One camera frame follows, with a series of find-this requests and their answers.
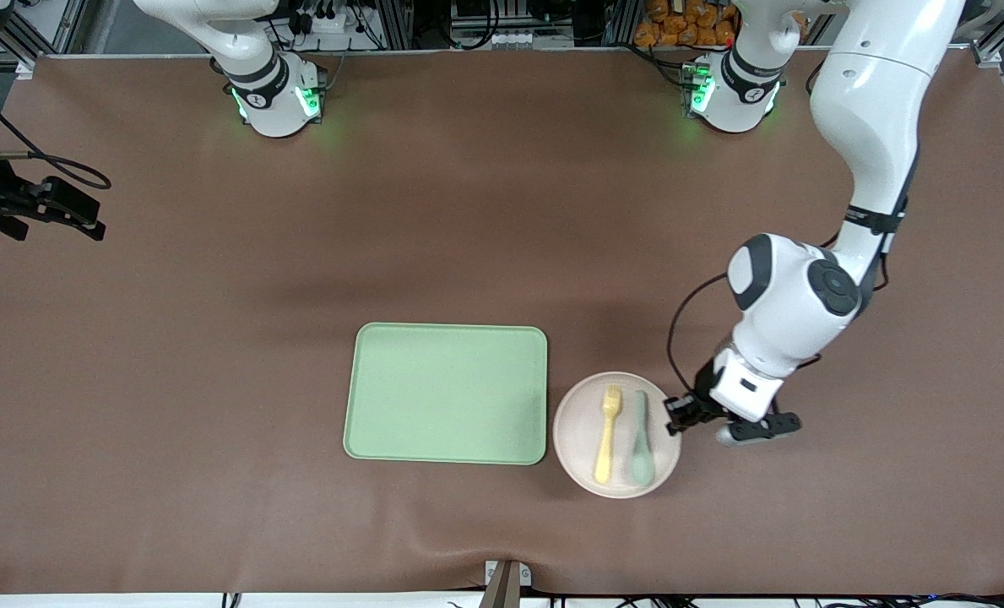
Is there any yellow plastic fork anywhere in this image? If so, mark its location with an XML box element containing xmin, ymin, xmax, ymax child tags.
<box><xmin>594</xmin><ymin>385</ymin><xmax>623</xmax><ymax>486</ymax></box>

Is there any light green plastic spoon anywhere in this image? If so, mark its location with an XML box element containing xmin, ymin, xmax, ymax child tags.
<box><xmin>630</xmin><ymin>390</ymin><xmax>657</xmax><ymax>487</ymax></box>

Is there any brown table cover mat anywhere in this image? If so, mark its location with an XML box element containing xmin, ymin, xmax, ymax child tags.
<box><xmin>0</xmin><ymin>49</ymin><xmax>1004</xmax><ymax>596</ymax></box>

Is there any aluminium frame post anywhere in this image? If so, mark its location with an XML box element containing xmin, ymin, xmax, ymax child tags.
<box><xmin>0</xmin><ymin>10</ymin><xmax>73</xmax><ymax>67</ymax></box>
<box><xmin>970</xmin><ymin>19</ymin><xmax>1004</xmax><ymax>68</ymax></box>

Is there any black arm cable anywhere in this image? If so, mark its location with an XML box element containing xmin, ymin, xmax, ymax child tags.
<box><xmin>0</xmin><ymin>74</ymin><xmax>112</xmax><ymax>190</ymax></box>
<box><xmin>666</xmin><ymin>272</ymin><xmax>732</xmax><ymax>391</ymax></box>

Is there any white connector block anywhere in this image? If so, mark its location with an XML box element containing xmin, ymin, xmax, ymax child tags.
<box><xmin>459</xmin><ymin>30</ymin><xmax>538</xmax><ymax>49</ymax></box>

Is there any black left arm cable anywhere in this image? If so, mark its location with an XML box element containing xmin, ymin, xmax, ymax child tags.
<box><xmin>666</xmin><ymin>272</ymin><xmax>732</xmax><ymax>391</ymax></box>

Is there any light green rectangular tray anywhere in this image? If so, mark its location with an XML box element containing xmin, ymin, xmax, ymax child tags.
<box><xmin>343</xmin><ymin>323</ymin><xmax>549</xmax><ymax>466</ymax></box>

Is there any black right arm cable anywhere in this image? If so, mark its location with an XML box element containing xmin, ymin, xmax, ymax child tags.
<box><xmin>0</xmin><ymin>74</ymin><xmax>112</xmax><ymax>190</ymax></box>

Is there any white power strip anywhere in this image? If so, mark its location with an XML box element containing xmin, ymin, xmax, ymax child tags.
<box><xmin>295</xmin><ymin>7</ymin><xmax>359</xmax><ymax>36</ymax></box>

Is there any round beige plate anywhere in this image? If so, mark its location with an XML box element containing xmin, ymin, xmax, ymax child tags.
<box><xmin>552</xmin><ymin>372</ymin><xmax>682</xmax><ymax>499</ymax></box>

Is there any metal table clamp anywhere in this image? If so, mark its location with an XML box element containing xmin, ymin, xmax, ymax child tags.
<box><xmin>485</xmin><ymin>559</ymin><xmax>533</xmax><ymax>608</ymax></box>

